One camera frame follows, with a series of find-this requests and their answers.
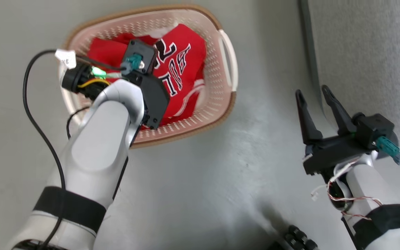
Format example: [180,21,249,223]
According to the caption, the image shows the thin red white wires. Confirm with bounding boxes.
[310,157,383,221]

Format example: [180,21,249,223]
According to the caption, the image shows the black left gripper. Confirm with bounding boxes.
[122,71,170,130]

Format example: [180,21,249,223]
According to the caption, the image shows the grey fabric sofa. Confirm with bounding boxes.
[298,0,400,164]

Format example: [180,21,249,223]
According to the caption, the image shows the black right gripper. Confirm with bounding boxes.
[295,85,378,176]

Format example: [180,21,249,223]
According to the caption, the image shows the black right arm strap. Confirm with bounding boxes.
[353,204,400,249]

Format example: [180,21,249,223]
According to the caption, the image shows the black arm strap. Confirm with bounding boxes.
[33,186,107,234]
[353,204,400,249]

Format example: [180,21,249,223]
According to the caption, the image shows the white paper cable tag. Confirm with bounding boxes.
[55,49,77,69]

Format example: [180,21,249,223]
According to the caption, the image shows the cream plastic laundry basket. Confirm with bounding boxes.
[58,4,239,150]

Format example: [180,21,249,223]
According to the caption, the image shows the red basketball jersey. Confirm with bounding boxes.
[87,24,207,130]

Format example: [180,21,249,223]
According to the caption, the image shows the black left arm strap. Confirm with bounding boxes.
[33,186,107,234]

